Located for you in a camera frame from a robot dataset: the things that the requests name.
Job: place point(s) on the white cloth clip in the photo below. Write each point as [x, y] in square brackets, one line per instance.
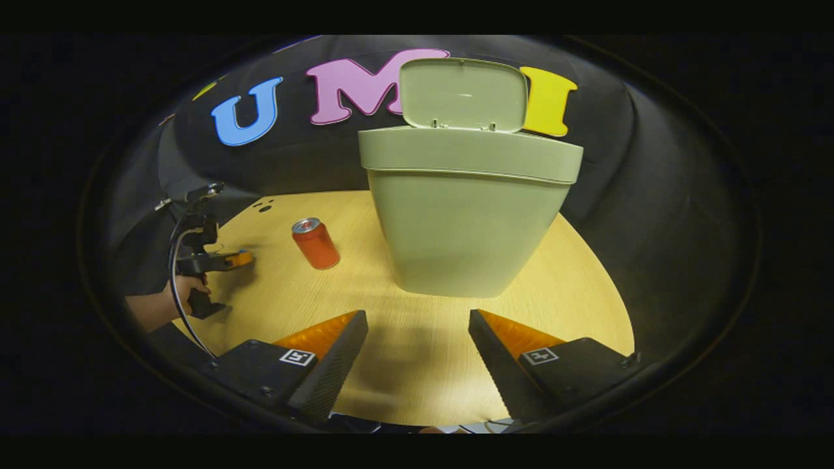
[163, 204]

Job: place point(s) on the black backdrop cloth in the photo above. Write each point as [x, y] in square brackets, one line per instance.
[651, 195]

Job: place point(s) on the green desktop garbage bin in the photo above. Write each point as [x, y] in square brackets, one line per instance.
[462, 221]

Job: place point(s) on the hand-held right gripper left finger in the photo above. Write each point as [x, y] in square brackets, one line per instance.
[332, 371]

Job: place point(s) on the wooden desktop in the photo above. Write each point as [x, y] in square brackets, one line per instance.
[391, 326]

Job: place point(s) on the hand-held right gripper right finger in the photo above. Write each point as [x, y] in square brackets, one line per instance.
[498, 371]

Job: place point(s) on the orange pop can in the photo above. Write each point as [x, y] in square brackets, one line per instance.
[316, 246]

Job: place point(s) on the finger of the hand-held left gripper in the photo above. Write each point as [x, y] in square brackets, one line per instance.
[240, 260]

